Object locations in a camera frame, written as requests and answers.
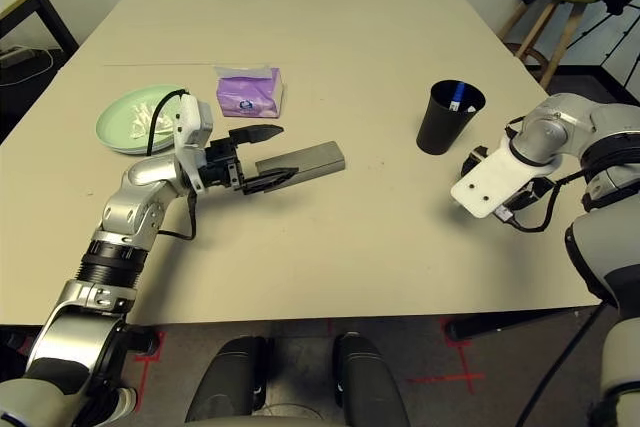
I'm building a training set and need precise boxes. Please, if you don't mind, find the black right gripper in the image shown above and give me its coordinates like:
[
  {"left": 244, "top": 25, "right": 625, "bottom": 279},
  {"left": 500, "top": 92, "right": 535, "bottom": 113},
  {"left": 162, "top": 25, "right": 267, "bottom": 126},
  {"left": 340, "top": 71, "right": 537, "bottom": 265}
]
[{"left": 459, "top": 145, "right": 551, "bottom": 212}]

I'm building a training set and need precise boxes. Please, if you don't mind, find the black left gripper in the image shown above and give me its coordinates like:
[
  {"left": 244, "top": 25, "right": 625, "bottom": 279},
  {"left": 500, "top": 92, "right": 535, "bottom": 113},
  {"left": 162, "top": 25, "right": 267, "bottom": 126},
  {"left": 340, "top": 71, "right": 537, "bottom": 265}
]
[{"left": 199, "top": 124, "right": 301, "bottom": 197}]

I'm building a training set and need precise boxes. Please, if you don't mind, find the grey glasses case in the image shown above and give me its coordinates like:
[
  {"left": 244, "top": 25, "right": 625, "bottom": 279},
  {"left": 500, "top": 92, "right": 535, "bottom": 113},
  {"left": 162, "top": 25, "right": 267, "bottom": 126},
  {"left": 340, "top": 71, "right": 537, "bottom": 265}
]
[{"left": 254, "top": 141, "right": 347, "bottom": 187}]

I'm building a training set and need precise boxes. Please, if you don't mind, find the white tissue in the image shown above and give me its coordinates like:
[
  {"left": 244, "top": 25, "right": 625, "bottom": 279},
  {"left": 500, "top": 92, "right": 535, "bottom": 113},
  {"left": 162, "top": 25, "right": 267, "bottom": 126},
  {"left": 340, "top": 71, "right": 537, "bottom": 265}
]
[{"left": 127, "top": 101, "right": 176, "bottom": 141}]

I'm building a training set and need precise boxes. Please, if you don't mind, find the light green plate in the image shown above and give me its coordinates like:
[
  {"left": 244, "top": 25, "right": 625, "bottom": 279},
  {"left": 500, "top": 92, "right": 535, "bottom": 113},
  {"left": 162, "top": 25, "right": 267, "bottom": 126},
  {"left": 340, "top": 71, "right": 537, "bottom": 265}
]
[{"left": 95, "top": 85, "right": 189, "bottom": 156}]

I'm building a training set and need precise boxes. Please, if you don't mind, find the purple tissue pack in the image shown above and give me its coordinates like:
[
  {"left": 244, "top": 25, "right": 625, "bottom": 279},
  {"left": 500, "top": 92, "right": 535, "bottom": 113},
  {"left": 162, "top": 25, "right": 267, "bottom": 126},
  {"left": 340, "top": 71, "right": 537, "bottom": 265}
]
[{"left": 213, "top": 64, "right": 289, "bottom": 118}]

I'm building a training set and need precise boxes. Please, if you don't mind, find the black plastic cup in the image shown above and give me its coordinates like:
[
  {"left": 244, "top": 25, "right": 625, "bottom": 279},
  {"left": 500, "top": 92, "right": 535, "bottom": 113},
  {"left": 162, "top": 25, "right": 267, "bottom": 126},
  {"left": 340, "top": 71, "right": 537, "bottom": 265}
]
[{"left": 416, "top": 79, "right": 487, "bottom": 157}]

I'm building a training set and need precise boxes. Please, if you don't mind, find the large blue capped marker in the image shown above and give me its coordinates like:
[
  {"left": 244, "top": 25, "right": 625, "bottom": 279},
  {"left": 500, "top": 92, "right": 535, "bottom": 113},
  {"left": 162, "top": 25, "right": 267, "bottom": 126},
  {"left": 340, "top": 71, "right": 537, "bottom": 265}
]
[{"left": 448, "top": 80, "right": 469, "bottom": 112}]

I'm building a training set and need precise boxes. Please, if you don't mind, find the black table foot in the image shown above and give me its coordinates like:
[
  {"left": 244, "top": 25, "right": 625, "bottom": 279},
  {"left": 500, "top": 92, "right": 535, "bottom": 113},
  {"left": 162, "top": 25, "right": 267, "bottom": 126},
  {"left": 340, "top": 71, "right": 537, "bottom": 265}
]
[
  {"left": 446, "top": 306, "right": 601, "bottom": 343},
  {"left": 124, "top": 329, "right": 156, "bottom": 353}
]

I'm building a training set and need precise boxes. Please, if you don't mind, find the black tripod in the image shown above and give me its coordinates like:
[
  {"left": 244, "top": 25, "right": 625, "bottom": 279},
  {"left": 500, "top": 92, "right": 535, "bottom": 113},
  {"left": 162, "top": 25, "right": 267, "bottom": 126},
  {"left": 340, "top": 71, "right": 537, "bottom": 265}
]
[{"left": 569, "top": 0, "right": 640, "bottom": 93}]

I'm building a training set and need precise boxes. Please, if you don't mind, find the dark robot left leg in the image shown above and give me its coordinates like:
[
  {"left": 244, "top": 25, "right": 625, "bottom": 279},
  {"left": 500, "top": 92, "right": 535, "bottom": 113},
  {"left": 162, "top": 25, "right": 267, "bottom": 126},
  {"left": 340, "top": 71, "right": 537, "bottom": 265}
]
[{"left": 185, "top": 336, "right": 269, "bottom": 423}]

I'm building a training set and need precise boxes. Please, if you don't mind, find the dark robot leg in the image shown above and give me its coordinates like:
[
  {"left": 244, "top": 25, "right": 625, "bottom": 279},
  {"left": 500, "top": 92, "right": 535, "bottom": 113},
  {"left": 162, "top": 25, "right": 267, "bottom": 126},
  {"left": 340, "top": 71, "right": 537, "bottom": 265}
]
[
  {"left": 185, "top": 336, "right": 269, "bottom": 423},
  {"left": 332, "top": 331, "right": 411, "bottom": 427}
]

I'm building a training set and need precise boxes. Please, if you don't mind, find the dark robot right leg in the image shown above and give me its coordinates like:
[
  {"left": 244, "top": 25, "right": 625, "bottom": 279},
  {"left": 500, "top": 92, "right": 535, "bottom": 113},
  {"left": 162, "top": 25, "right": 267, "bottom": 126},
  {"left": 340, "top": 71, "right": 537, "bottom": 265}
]
[{"left": 332, "top": 331, "right": 411, "bottom": 427}]

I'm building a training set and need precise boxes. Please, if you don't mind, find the grey power adapter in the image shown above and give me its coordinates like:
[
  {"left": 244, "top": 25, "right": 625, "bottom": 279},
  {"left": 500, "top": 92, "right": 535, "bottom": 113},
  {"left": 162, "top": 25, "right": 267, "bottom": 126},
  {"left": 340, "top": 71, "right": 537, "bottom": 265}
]
[{"left": 0, "top": 45, "right": 36, "bottom": 68}]

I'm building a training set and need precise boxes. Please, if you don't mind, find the thin white cable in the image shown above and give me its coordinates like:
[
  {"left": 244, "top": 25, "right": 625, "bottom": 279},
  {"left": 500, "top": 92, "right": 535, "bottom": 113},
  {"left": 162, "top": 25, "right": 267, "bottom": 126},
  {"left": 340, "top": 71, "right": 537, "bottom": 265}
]
[{"left": 0, "top": 49, "right": 54, "bottom": 88}]

